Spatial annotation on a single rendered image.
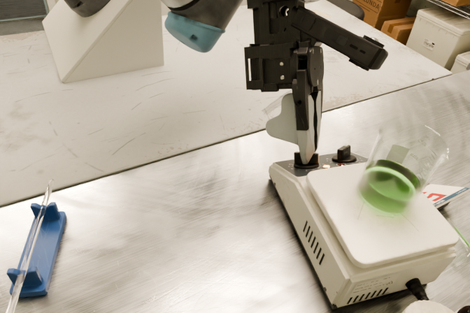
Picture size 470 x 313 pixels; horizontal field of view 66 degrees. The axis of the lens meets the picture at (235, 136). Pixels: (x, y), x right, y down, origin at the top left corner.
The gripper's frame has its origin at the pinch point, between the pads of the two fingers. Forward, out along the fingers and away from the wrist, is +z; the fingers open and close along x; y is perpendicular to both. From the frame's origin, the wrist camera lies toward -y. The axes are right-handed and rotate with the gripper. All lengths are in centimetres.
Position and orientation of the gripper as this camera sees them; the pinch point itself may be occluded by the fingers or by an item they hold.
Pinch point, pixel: (312, 152)
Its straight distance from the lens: 48.0
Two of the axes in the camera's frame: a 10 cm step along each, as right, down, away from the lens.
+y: -9.0, -0.3, 4.4
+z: 0.7, 9.8, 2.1
